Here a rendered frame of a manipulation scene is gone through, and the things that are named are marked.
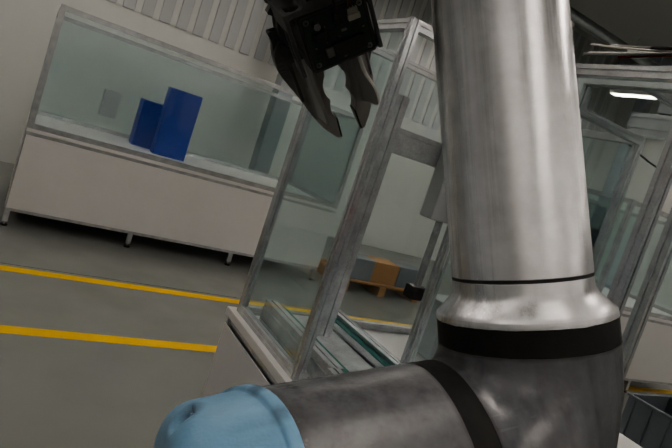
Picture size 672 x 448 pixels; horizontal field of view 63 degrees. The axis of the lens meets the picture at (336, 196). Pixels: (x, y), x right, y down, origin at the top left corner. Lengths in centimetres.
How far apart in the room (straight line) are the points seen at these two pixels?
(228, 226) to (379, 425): 572
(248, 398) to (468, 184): 15
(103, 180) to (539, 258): 539
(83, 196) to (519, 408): 543
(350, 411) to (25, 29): 832
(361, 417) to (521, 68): 18
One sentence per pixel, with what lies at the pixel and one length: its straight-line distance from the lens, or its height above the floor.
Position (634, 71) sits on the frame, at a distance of 157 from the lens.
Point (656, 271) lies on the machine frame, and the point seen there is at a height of 150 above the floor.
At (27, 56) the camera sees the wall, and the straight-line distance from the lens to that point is 849.
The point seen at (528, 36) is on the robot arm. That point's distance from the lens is 30.
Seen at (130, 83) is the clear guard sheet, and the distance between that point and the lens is 554.
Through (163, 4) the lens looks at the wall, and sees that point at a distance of 864.
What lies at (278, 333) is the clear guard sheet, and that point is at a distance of 189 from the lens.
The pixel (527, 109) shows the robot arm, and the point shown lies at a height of 162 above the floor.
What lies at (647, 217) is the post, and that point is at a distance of 143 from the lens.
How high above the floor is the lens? 157
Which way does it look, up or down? 5 degrees down
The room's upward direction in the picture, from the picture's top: 18 degrees clockwise
